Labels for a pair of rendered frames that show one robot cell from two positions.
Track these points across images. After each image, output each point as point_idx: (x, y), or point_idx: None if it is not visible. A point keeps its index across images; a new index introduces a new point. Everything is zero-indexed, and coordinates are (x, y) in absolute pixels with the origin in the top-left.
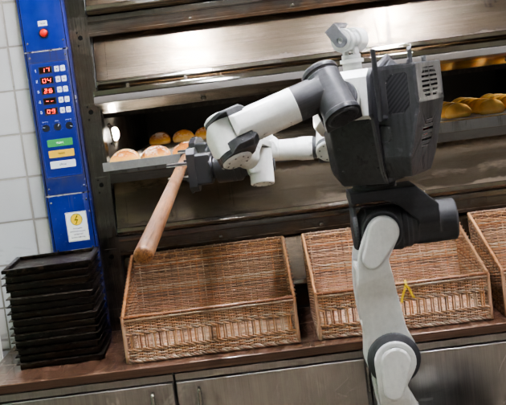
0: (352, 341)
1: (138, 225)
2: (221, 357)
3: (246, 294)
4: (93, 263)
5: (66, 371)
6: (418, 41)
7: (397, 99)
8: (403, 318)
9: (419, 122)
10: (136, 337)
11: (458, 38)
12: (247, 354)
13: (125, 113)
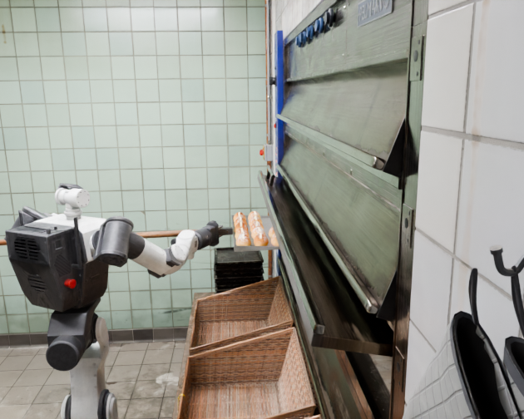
0: (175, 401)
1: (283, 260)
2: (185, 352)
3: (278, 340)
4: (247, 267)
5: (202, 309)
6: (310, 214)
7: (22, 249)
8: (71, 391)
9: (18, 272)
10: (240, 318)
11: (318, 229)
12: (182, 361)
13: None
